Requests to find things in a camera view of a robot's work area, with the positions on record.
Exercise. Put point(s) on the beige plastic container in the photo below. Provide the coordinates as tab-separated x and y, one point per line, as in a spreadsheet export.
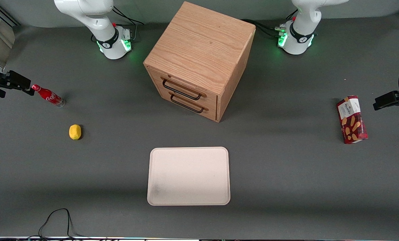
0	36

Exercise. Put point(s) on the wooden drawer front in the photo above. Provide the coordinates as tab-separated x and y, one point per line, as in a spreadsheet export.
206	112
186	85

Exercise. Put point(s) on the beige rectangular tray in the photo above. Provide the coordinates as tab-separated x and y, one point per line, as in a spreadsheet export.
188	176

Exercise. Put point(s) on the red wafer box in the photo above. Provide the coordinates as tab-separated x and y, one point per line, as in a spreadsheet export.
352	120

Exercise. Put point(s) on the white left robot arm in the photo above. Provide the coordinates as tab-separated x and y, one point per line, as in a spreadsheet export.
300	36

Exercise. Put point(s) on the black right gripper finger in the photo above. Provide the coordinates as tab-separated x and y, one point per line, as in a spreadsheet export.
18	80
28	91

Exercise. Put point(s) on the aluminium frame rail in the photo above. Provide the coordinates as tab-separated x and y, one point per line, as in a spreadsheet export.
5	15

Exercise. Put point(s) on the red coke bottle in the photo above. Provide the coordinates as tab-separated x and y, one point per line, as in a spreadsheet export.
49	96

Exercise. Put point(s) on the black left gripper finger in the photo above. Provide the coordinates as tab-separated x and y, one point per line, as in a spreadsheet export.
387	100

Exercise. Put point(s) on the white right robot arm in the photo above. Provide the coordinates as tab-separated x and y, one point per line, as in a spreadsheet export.
105	31

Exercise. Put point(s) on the oak wood drawer cabinet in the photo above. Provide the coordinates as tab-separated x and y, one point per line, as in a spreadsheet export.
199	43

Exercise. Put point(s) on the yellow lemon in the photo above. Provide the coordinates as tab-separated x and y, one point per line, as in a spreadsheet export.
75	132

